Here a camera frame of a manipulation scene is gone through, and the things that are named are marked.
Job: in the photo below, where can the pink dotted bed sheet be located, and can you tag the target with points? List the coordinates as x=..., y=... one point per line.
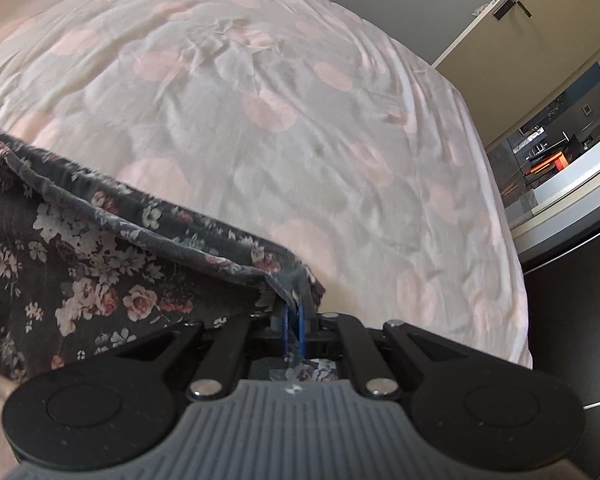
x=260, y=110

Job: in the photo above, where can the dark floral garment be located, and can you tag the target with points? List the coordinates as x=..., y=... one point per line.
x=105, y=260

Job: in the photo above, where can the orange stool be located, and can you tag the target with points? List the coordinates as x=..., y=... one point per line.
x=547, y=164

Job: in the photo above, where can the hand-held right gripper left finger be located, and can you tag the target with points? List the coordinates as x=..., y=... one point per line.
x=278, y=321

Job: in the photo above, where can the beige door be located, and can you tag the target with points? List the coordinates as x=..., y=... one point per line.
x=530, y=35

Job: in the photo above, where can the white counter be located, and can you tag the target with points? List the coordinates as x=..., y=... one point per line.
x=565, y=185

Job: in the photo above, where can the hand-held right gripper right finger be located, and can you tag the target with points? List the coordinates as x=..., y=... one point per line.
x=302, y=322

